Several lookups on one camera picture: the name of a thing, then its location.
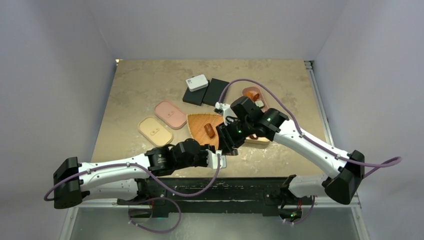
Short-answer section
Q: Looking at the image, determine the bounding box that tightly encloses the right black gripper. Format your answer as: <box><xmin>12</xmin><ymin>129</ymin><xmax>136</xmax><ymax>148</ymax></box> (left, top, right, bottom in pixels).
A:
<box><xmin>216</xmin><ymin>117</ymin><xmax>254</xmax><ymax>153</ymax></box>

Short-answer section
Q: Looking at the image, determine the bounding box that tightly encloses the black rice roll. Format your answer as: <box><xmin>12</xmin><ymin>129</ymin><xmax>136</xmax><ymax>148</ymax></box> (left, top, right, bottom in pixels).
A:
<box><xmin>254</xmin><ymin>100</ymin><xmax>265</xmax><ymax>109</ymax></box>

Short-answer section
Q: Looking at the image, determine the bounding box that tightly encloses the beige lunch box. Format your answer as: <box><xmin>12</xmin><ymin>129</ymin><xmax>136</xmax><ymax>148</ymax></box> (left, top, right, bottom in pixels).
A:
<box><xmin>245</xmin><ymin>134</ymin><xmax>270</xmax><ymax>145</ymax></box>

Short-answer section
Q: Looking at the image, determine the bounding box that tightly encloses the small glazed meat strip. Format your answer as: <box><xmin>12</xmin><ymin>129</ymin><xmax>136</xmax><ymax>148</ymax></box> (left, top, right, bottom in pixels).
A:
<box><xmin>250</xmin><ymin>93</ymin><xmax>260</xmax><ymax>102</ymax></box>

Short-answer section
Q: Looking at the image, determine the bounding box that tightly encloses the woven bamboo basket tray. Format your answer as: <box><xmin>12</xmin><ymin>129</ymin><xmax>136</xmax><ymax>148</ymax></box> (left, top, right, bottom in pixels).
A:
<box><xmin>186</xmin><ymin>113</ymin><xmax>224</xmax><ymax>150</ymax></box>

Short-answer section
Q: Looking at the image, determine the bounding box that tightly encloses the dark brown meat slice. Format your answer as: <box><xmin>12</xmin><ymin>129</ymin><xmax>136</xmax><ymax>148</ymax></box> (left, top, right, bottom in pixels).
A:
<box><xmin>204</xmin><ymin>123</ymin><xmax>216</xmax><ymax>139</ymax></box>

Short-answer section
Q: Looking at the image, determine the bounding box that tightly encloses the beige lunch box lid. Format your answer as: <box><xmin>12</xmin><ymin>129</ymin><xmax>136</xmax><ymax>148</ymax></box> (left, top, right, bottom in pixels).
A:
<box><xmin>137</xmin><ymin>116</ymin><xmax>174</xmax><ymax>147</ymax></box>

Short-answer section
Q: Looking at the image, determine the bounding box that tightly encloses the pink lunch box lid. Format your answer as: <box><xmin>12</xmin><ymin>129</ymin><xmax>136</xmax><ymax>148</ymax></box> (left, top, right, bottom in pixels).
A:
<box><xmin>154</xmin><ymin>100</ymin><xmax>187</xmax><ymax>130</ymax></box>

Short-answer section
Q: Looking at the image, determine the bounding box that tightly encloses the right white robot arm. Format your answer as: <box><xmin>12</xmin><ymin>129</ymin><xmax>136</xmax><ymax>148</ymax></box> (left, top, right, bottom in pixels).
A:
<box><xmin>214</xmin><ymin>96</ymin><xmax>365</xmax><ymax>205</ymax></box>

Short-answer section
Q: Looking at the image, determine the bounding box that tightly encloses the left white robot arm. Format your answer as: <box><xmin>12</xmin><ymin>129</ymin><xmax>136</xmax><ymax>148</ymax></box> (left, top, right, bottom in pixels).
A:
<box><xmin>44</xmin><ymin>138</ymin><xmax>227</xmax><ymax>209</ymax></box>

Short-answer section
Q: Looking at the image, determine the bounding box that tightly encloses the pink lunch box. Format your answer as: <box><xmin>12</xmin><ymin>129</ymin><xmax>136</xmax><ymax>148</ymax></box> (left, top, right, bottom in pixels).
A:
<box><xmin>242</xmin><ymin>86</ymin><xmax>269</xmax><ymax>112</ymax></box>

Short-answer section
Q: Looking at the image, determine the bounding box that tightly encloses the right black box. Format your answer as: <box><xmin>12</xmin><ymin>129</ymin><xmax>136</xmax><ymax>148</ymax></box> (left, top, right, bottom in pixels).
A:
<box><xmin>202</xmin><ymin>78</ymin><xmax>229</xmax><ymax>107</ymax></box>

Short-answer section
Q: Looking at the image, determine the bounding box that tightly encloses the black box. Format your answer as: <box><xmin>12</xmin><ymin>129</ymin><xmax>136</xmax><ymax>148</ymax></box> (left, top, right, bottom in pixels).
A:
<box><xmin>202</xmin><ymin>78</ymin><xmax>229</xmax><ymax>107</ymax></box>
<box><xmin>182</xmin><ymin>80</ymin><xmax>210</xmax><ymax>106</ymax></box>

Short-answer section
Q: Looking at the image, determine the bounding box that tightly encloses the left black box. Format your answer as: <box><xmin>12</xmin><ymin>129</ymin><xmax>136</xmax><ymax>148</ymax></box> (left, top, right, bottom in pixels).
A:
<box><xmin>182</xmin><ymin>80</ymin><xmax>210</xmax><ymax>106</ymax></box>

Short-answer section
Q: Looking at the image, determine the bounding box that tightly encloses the white small device box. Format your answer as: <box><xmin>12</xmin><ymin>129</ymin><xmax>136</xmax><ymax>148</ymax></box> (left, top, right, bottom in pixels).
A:
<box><xmin>185</xmin><ymin>74</ymin><xmax>209</xmax><ymax>92</ymax></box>

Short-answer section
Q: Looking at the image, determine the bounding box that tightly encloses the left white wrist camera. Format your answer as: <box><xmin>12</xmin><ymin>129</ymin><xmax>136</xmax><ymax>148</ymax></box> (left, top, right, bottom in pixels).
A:
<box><xmin>206</xmin><ymin>150</ymin><xmax>227</xmax><ymax>170</ymax></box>

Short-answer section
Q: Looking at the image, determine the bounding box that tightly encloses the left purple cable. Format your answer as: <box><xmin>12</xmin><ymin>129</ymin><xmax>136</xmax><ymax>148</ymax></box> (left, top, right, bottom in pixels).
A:
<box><xmin>43</xmin><ymin>152</ymin><xmax>222</xmax><ymax>202</ymax></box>

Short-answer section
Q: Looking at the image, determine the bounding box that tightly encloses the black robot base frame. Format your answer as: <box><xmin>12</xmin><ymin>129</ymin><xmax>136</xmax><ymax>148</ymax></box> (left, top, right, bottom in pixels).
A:
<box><xmin>117</xmin><ymin>177</ymin><xmax>313</xmax><ymax>220</ymax></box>

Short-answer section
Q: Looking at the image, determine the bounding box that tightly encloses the right aluminium rail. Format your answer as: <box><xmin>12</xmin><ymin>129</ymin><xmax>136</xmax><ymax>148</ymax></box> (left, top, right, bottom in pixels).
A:
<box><xmin>304</xmin><ymin>61</ymin><xmax>334</xmax><ymax>146</ymax></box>

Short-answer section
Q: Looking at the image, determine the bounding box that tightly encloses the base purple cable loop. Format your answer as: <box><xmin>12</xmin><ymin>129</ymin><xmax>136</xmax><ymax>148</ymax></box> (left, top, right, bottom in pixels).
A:
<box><xmin>127</xmin><ymin>197</ymin><xmax>182</xmax><ymax>234</ymax></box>

